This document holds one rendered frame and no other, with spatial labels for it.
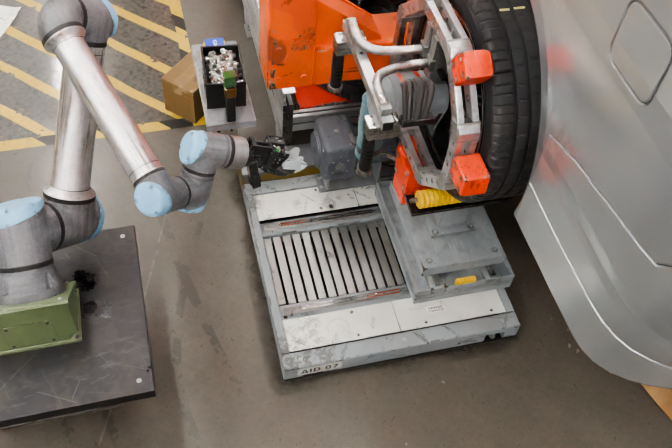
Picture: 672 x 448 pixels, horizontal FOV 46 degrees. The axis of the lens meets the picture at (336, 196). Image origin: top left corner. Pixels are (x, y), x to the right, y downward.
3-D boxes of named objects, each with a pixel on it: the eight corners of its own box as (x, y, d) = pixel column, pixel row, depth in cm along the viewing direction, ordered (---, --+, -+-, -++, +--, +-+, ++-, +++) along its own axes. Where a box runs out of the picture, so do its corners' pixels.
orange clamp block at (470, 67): (481, 83, 203) (495, 75, 194) (453, 87, 201) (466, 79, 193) (477, 57, 203) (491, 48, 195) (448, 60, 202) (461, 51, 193)
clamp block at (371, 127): (399, 137, 210) (402, 123, 206) (366, 141, 208) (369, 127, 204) (394, 123, 213) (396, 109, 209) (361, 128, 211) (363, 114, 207)
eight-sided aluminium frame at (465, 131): (454, 222, 234) (496, 87, 192) (433, 225, 233) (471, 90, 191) (401, 96, 267) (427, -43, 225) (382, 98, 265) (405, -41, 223)
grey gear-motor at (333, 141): (422, 194, 305) (437, 132, 278) (316, 210, 296) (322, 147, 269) (408, 160, 316) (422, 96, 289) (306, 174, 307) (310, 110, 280)
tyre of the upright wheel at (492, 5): (596, 186, 202) (557, -68, 203) (511, 199, 197) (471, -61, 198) (493, 197, 266) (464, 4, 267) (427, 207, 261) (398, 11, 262)
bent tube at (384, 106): (451, 108, 207) (459, 78, 199) (380, 117, 203) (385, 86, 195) (430, 63, 218) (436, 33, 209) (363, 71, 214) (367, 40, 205)
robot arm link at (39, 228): (-16, 268, 220) (-28, 207, 218) (32, 254, 235) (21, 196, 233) (22, 268, 213) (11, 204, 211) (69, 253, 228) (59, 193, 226)
